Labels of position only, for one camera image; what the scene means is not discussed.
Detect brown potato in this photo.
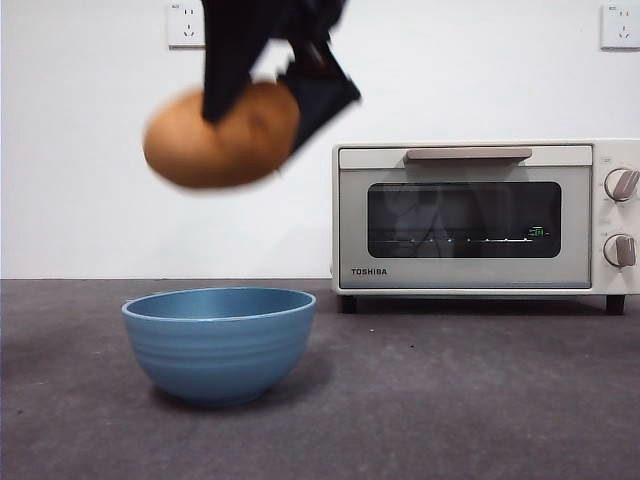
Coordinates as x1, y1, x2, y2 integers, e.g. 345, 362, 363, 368
143, 82, 303, 190

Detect blue bowl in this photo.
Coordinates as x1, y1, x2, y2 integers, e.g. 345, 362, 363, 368
121, 287, 318, 407

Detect cream toaster oven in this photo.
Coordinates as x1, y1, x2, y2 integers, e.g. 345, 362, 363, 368
330, 138, 640, 316

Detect beige oven knob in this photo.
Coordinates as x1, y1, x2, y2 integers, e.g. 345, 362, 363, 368
603, 167, 640, 203
602, 232, 639, 267

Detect white wall socket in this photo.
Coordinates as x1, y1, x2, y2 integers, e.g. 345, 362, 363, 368
600, 2, 640, 50
167, 0, 207, 50

